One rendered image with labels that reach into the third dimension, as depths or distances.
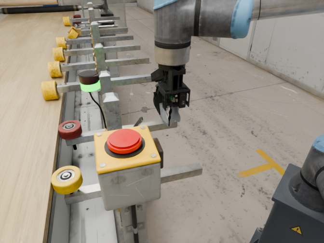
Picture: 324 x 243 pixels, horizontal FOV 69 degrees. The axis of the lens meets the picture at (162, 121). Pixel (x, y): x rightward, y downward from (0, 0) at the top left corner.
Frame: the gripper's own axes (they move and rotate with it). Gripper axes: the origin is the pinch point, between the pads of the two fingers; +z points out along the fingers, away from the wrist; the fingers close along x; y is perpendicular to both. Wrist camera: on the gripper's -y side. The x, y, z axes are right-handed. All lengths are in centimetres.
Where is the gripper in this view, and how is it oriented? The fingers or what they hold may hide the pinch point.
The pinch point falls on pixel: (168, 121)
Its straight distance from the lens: 74.6
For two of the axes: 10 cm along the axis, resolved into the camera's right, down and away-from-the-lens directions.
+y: 3.1, 5.3, -7.9
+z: 0.0, 8.3, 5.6
